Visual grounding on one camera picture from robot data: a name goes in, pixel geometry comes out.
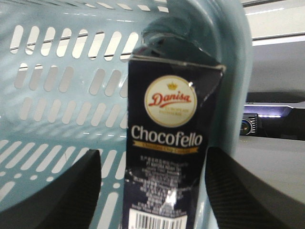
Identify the dark blue cookie box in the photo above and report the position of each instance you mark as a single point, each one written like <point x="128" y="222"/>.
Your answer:
<point x="171" y="107"/>

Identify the light blue plastic basket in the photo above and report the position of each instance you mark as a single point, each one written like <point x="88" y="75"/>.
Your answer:
<point x="63" y="85"/>

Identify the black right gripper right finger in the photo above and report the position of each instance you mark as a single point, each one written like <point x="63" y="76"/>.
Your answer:
<point x="240" y="200"/>

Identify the white store shelving unit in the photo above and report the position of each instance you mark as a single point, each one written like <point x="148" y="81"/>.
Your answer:
<point x="278" y="33"/>

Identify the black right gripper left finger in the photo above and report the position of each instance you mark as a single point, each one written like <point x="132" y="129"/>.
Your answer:
<point x="68" y="202"/>

